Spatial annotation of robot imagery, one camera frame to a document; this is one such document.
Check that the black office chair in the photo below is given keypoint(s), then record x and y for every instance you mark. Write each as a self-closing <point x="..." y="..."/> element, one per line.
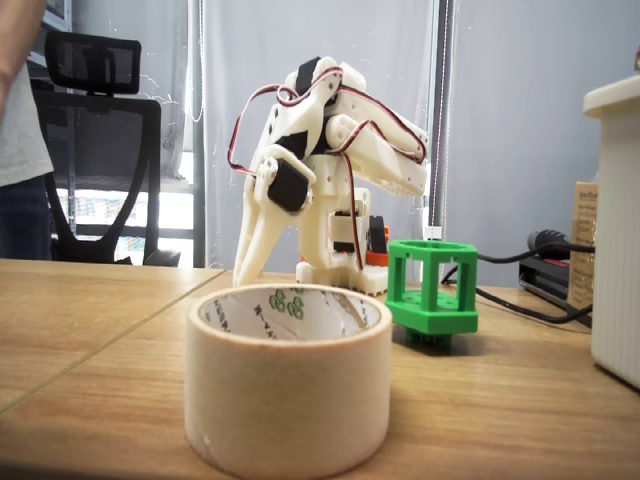
<point x="90" y="62"/>

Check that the dark metal pole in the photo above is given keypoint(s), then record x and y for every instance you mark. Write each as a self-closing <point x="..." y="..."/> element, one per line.
<point x="440" y="125"/>

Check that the person's body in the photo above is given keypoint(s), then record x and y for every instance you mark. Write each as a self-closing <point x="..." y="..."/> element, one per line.
<point x="20" y="150"/>

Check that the black power supply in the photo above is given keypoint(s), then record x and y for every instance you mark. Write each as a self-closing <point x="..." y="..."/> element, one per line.
<point x="545" y="277"/>

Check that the green printed hexagonal component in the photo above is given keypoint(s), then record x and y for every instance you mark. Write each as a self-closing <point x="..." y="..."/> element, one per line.
<point x="430" y="320"/>

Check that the beige masking tape roll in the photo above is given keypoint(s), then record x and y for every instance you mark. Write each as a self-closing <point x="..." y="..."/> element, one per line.
<point x="285" y="400"/>

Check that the brown cardboard box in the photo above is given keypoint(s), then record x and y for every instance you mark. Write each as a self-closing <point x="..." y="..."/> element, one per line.
<point x="582" y="225"/>

